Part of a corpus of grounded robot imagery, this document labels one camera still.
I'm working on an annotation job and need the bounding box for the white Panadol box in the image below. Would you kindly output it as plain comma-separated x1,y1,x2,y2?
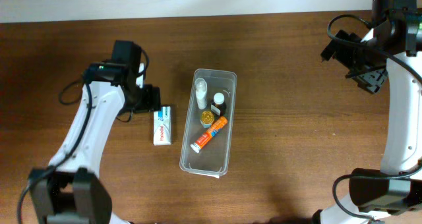
153,106,171,146

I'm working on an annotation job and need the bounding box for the white spray bottle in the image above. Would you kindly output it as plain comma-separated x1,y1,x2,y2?
195,78,208,109

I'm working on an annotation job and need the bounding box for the small gold lid jar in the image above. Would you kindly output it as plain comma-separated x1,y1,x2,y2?
200,110,215,128

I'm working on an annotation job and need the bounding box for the dark bottle white cap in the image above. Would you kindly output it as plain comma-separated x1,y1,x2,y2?
210,92,227,117

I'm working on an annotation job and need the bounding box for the orange tablet tube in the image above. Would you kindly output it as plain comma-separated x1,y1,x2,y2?
190,117,228,153

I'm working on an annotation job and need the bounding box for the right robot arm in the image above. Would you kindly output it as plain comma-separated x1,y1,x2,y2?
312,0,421,223

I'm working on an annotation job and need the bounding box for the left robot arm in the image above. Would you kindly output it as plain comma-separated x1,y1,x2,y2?
21,40,161,223

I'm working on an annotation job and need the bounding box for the clear plastic container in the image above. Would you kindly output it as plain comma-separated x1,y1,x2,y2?
179,69,237,178

